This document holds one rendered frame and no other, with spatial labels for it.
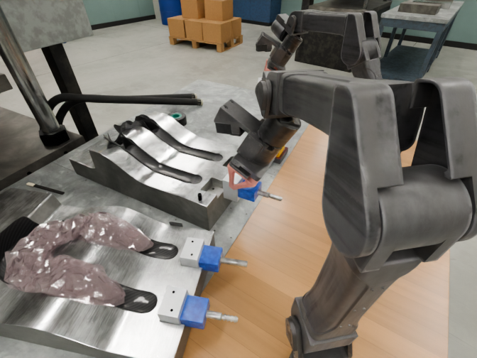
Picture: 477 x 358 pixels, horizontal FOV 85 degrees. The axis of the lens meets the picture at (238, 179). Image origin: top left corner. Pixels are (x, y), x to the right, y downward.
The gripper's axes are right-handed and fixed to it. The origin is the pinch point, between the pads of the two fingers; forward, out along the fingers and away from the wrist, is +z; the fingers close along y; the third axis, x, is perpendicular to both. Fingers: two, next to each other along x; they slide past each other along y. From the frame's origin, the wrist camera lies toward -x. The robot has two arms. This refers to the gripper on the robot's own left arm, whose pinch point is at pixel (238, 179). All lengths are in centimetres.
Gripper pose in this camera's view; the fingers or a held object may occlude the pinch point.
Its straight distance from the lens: 58.6
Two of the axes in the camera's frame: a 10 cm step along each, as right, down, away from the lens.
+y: -4.5, 5.8, -6.9
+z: -4.2, 5.4, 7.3
